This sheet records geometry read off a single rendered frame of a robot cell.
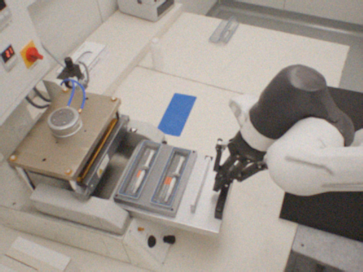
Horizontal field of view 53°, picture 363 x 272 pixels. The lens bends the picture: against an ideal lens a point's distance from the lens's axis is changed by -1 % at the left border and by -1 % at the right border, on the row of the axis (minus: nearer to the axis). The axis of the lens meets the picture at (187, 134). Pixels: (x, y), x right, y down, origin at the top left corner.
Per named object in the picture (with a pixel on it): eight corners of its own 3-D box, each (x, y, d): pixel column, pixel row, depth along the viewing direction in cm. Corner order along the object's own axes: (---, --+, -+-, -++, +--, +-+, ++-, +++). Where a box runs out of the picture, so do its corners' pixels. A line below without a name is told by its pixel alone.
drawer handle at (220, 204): (214, 218, 89) (214, 210, 86) (227, 170, 99) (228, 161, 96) (222, 220, 89) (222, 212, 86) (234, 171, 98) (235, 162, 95)
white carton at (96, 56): (59, 85, 153) (54, 71, 147) (88, 54, 167) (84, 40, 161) (84, 91, 149) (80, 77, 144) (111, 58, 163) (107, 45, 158)
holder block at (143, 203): (114, 202, 94) (112, 197, 92) (142, 144, 106) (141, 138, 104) (175, 217, 90) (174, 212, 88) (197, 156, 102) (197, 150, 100)
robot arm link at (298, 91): (314, 183, 64) (338, 153, 70) (365, 144, 54) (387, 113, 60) (239, 115, 68) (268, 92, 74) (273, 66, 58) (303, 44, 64)
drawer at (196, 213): (109, 211, 96) (103, 195, 90) (140, 149, 110) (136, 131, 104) (218, 239, 90) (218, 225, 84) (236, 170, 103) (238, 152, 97)
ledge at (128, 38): (36, 95, 156) (32, 87, 153) (135, 2, 205) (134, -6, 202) (94, 114, 147) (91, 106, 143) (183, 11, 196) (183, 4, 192)
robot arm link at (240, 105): (288, 146, 67) (274, 160, 71) (294, 100, 75) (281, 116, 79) (227, 119, 66) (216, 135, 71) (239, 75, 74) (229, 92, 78)
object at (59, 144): (0, 176, 95) (-24, 144, 85) (60, 98, 114) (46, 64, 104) (82, 198, 89) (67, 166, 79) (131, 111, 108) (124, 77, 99)
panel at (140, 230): (162, 266, 104) (126, 232, 93) (192, 181, 122) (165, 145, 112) (168, 267, 103) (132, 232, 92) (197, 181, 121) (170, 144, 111)
